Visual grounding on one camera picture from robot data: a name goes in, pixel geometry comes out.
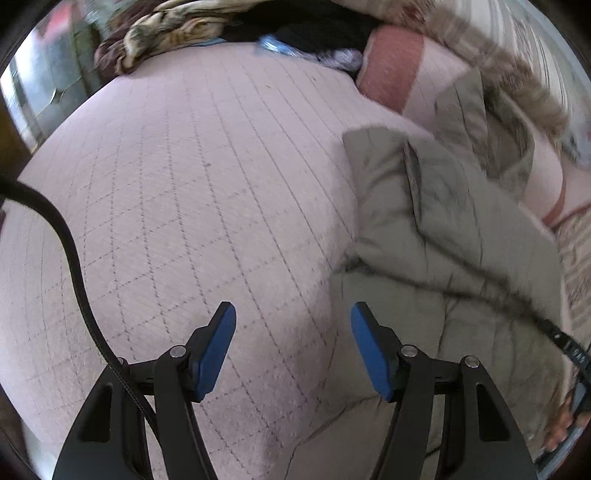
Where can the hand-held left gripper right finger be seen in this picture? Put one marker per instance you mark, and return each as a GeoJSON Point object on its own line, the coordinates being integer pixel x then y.
{"type": "Point", "coordinates": [369, 350]}

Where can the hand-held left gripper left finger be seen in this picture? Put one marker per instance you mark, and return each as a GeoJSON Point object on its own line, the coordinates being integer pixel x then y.
{"type": "Point", "coordinates": [214, 350]}

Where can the olive padded coat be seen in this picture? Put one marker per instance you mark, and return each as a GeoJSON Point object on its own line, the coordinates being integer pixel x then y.
{"type": "Point", "coordinates": [438, 221]}

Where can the black clothes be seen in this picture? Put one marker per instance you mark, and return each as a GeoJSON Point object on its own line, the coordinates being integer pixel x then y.
{"type": "Point", "coordinates": [314, 18]}

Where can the person's right hand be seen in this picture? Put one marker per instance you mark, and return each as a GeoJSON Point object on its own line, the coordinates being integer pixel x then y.
{"type": "Point", "coordinates": [559, 427]}

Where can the pink quilted bed cover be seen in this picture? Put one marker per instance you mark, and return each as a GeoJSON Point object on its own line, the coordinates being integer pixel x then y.
{"type": "Point", "coordinates": [184, 184]}

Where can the red and pink pillow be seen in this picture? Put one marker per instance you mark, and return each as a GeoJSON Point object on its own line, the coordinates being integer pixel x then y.
{"type": "Point", "coordinates": [392, 64]}

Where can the clear plastic bag blue contents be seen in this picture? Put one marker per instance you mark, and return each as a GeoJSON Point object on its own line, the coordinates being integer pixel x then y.
{"type": "Point", "coordinates": [277, 45]}

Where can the beige patterned blanket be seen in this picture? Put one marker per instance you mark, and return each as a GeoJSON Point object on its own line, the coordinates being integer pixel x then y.
{"type": "Point", "coordinates": [152, 32]}

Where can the white striped cloth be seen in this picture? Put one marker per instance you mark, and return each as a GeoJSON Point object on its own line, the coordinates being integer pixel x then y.
{"type": "Point", "coordinates": [531, 32]}

